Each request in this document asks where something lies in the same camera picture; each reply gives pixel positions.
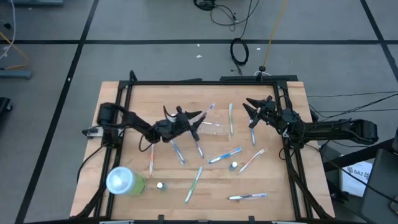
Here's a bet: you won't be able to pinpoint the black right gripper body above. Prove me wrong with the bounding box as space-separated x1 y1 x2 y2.
248 95 301 134

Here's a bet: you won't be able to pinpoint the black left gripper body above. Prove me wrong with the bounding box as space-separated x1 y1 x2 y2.
154 105 201 142

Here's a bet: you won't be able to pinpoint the clear plastic bag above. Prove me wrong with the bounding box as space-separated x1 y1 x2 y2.
198 117 230 136

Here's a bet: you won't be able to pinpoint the green white toothbrush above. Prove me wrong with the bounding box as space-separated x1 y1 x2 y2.
228 102 234 136
184 166 204 205

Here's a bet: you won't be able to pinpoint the orange white toothbrush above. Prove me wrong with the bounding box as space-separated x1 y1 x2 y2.
238 147 267 174
148 143 155 179

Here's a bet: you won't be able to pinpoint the green cup with white lid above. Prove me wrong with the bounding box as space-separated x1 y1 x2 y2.
106 166 147 197

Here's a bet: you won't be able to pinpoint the dark blue toothbrush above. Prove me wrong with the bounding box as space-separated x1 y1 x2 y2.
226 192 268 201

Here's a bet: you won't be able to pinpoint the black support beam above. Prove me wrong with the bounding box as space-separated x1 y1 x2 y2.
323 138 396 172

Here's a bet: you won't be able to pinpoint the white printed paper sign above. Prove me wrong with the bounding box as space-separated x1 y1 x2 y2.
340 161 374 198

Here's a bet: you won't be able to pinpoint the dark grey chair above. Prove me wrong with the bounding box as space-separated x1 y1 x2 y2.
360 148 398 224

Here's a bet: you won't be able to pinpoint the grey blue floor bar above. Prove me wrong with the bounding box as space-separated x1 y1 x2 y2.
0 69 33 80

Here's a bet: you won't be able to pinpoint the black object on floor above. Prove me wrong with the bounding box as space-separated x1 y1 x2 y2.
0 96 13 121

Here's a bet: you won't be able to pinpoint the black aluminium table frame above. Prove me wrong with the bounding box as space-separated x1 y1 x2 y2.
70 70 335 220

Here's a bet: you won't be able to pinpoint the coiled black floor cable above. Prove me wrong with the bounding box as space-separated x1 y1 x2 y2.
229 37 250 75

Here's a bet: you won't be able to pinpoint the long yellow cable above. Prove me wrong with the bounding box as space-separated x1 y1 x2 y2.
262 0 289 67

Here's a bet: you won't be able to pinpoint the thin black cable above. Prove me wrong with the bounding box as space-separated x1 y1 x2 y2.
310 93 398 119
307 91 398 99

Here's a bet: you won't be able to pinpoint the tangled black floor cable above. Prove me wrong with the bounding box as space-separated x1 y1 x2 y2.
193 0 261 32

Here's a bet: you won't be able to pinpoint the thin yellow floor cable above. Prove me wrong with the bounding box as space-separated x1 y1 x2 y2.
0 30 30 71

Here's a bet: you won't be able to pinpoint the thin white floor cable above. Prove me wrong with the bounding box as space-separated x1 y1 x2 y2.
0 0 17 62

